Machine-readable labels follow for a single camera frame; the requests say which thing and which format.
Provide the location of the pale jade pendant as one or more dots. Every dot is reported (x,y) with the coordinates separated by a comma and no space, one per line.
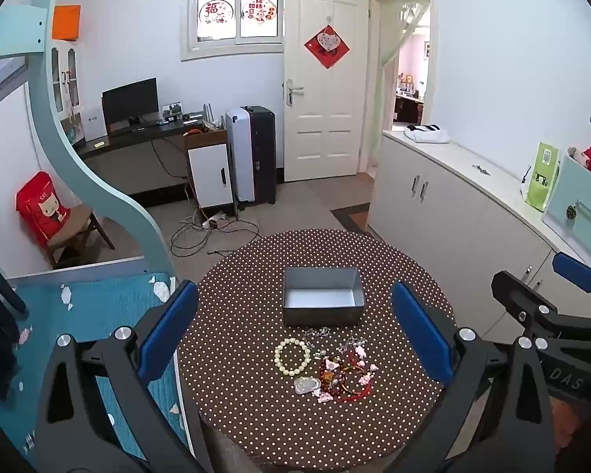
(306,385)

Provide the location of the red cartoon print bag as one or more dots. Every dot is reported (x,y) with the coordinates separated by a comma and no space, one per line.
(42,207)

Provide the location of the bunch of keys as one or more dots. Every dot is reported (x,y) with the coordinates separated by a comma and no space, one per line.
(481,168)

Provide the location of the silver tin box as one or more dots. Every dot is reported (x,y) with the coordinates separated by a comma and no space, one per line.
(320,313)

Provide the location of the white cardboard box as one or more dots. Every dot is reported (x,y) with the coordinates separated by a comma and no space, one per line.
(94,128)

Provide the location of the red round window decal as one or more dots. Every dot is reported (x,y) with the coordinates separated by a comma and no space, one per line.
(259,8)
(215,11)

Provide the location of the green paper bag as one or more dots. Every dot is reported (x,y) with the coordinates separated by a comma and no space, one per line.
(541,177)

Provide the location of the red diamond door decoration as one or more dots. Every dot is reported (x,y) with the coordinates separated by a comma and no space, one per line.
(327,47)

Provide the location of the brown door mat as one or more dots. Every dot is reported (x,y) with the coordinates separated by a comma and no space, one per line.
(352,219)

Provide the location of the black computer monitor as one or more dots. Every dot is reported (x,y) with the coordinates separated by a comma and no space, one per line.
(130,101)

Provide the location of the folded black white clothes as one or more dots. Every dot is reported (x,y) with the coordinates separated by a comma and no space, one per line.
(428,134)

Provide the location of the light blue bunk bed frame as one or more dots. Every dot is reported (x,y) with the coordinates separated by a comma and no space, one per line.
(59,123)

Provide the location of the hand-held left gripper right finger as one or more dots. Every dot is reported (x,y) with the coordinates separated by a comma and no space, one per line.
(421,335)

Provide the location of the small white cabinet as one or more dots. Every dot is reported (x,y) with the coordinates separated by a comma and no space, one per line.
(207,172)

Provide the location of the dark wooden desk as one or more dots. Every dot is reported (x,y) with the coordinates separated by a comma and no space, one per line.
(128,157)

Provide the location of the white panel door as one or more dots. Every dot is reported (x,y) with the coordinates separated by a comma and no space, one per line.
(320,123)

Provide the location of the white framed window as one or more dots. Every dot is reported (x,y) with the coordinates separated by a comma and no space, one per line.
(212,49)

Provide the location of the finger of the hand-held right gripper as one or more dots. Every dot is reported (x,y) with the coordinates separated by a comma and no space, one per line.
(514,295)
(576,271)

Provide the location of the white power strip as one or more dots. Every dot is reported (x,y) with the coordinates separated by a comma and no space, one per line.
(214,220)

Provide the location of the long white sideboard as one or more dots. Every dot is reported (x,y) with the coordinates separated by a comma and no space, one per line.
(448,217)

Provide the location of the orange box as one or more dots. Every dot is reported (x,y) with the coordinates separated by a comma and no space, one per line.
(67,22)

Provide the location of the white glass door cabinet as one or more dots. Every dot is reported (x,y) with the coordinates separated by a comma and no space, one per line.
(69,88)

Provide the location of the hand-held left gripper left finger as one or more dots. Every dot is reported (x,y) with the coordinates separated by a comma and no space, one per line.
(170,330)

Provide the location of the wooden chair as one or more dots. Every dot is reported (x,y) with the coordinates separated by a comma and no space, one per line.
(79,229)

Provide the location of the round table polka dot cloth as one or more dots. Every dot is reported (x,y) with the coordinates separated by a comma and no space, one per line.
(256,305)

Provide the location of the bed with teal blanket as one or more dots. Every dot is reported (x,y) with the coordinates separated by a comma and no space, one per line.
(103,305)

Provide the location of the black and white suitcase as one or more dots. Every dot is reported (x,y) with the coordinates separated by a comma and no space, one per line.
(256,157)

